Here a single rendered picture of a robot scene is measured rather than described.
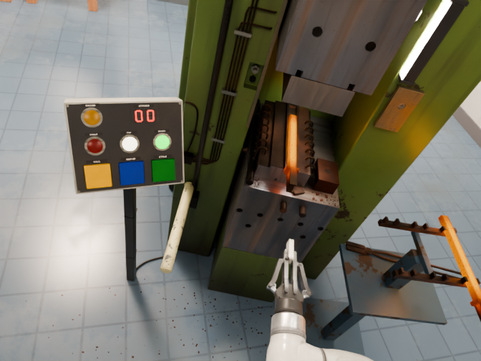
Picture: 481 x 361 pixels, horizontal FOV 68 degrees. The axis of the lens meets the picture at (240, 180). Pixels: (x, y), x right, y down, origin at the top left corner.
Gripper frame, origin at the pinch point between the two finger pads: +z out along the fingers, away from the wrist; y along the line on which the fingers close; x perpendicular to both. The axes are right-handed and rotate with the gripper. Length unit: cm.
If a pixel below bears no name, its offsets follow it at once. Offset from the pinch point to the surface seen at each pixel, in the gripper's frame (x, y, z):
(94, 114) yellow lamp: 18, -65, 19
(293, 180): 2.4, -0.2, 27.6
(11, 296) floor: -100, -110, 5
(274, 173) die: -4.1, -5.4, 35.1
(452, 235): -4, 65, 25
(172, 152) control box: 6.0, -42.4, 23.3
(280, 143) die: -0.5, -4.5, 48.8
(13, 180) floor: -100, -145, 72
